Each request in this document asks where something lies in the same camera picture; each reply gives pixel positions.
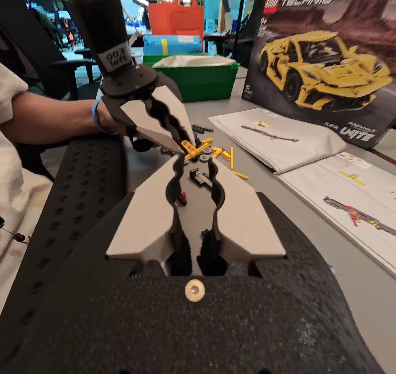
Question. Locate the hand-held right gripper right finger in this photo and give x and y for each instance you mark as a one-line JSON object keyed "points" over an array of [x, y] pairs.
{"points": [[247, 222]]}

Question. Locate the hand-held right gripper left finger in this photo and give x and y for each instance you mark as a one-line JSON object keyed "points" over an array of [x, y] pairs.
{"points": [[142, 222]]}

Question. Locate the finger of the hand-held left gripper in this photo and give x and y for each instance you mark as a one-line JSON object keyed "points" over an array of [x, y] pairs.
{"points": [[173, 101], [139, 114]]}

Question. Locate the black connector with red pin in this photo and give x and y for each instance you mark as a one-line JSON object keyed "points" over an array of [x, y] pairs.
{"points": [[183, 198]]}

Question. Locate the person's left forearm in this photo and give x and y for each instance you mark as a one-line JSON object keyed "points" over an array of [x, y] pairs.
{"points": [[55, 120]]}

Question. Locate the person's left hand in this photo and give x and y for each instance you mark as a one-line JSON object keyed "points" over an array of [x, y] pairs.
{"points": [[113, 125]]}

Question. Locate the green bin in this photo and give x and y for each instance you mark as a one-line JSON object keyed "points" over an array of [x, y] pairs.
{"points": [[201, 83]]}

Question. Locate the pile of dark beams and wheels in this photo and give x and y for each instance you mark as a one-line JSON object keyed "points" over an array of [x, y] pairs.
{"points": [[201, 128]]}

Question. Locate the small black connector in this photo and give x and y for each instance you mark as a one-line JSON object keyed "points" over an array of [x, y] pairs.
{"points": [[204, 232]]}

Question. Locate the white paper liner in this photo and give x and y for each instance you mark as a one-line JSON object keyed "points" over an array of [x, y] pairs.
{"points": [[191, 61]]}

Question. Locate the blue wristband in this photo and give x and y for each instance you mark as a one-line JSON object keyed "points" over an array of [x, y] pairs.
{"points": [[94, 117]]}

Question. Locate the yellow axle rod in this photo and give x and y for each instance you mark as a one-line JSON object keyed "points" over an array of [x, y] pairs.
{"points": [[240, 175], [231, 160]]}

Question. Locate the blue wrapped roll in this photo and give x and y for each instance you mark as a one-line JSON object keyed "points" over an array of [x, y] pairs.
{"points": [[173, 44]]}

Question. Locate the long grey black beam assembly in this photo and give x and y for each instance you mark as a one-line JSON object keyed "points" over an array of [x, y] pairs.
{"points": [[201, 180]]}

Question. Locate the joined yellow connector pair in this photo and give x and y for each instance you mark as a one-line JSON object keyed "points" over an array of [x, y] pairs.
{"points": [[221, 152]]}

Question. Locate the orange bag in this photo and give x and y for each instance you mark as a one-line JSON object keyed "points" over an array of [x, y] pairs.
{"points": [[176, 21]]}

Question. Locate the black office chair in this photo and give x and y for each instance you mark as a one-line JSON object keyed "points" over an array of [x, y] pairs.
{"points": [[15, 24]]}

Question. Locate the open instruction booklet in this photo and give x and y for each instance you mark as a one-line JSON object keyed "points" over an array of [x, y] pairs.
{"points": [[294, 138]]}

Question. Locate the black pole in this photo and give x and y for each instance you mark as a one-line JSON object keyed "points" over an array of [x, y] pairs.
{"points": [[240, 24]]}

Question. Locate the dark box with yellow car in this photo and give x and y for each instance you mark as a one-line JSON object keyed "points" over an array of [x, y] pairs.
{"points": [[324, 70]]}

